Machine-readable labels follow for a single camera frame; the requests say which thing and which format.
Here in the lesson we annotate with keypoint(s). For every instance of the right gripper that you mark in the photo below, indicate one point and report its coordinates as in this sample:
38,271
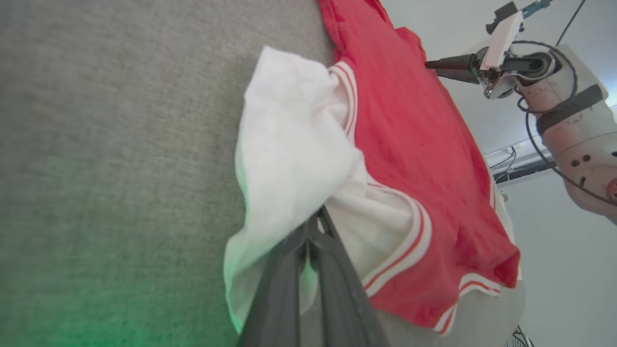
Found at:
525,65

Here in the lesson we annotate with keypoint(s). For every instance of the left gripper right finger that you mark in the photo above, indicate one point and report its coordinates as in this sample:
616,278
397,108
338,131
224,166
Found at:
344,308

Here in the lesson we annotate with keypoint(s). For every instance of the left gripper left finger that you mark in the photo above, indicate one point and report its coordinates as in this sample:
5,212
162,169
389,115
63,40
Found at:
282,299

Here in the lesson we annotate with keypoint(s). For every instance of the red and white garment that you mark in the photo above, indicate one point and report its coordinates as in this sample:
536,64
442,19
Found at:
409,144

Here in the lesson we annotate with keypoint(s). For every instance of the grey fabric sofa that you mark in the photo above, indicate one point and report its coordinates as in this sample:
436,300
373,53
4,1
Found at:
120,144

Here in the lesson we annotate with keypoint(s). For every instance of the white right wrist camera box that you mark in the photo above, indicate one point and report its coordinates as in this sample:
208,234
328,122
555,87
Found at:
502,41

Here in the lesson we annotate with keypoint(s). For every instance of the teal right camera plug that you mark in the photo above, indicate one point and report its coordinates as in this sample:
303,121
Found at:
536,6

